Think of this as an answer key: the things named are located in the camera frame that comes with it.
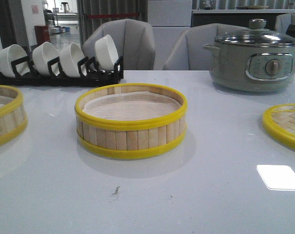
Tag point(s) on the white cabinet background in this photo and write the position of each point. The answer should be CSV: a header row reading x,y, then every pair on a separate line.
x,y
168,19

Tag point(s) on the grey chair centre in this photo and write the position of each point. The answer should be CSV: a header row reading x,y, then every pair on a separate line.
x,y
188,52

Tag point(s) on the glass pot lid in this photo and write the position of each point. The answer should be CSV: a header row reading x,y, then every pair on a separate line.
x,y
256,35

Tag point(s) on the grey electric cooking pot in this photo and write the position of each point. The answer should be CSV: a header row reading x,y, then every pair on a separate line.
x,y
252,68

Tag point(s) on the grey chair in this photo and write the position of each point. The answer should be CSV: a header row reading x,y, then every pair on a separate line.
x,y
188,52
134,40
283,21

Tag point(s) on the white bowl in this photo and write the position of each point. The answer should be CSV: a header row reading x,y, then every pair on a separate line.
x,y
69,58
41,55
106,53
7,55

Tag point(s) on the white bowl far left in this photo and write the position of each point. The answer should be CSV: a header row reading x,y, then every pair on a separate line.
x,y
7,55

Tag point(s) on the woven bamboo steamer lid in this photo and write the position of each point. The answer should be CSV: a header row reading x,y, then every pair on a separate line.
x,y
279,123

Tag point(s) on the black dish rack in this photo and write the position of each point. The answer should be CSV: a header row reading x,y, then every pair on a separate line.
x,y
89,74

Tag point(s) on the white bowl right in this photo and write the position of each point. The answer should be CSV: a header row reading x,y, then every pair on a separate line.
x,y
106,53

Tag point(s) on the bamboo steamer tray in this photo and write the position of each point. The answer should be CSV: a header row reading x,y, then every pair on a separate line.
x,y
131,139
13,118

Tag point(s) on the grey chair far right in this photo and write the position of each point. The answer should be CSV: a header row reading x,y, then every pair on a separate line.
x,y
283,21

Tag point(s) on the grey chair left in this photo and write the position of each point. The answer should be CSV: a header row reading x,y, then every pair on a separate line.
x,y
134,40

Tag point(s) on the red bin background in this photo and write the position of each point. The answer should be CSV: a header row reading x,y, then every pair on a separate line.
x,y
42,34

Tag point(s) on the dark counter shelf background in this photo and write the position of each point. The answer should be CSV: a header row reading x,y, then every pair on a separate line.
x,y
236,17

